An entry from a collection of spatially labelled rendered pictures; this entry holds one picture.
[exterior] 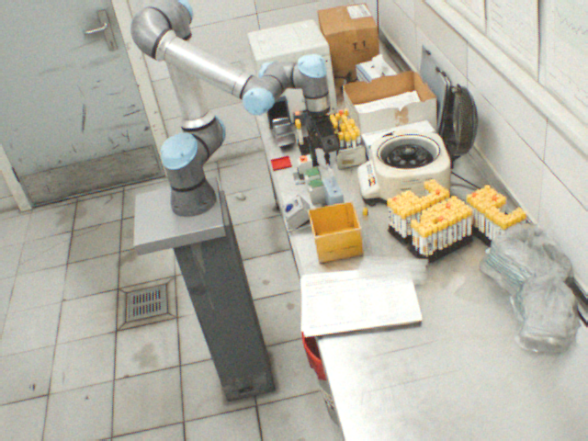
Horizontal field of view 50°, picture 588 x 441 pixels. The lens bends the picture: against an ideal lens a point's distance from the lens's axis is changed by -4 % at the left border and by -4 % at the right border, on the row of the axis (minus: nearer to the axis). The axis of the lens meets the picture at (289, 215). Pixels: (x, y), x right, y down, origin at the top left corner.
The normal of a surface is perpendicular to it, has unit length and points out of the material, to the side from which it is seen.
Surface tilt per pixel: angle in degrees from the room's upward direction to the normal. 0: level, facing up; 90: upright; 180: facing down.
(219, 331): 90
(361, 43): 89
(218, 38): 90
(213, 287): 90
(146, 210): 1
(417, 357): 0
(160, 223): 1
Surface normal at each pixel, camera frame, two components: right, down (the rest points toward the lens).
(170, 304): -0.15, -0.78
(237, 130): 0.17, 0.58
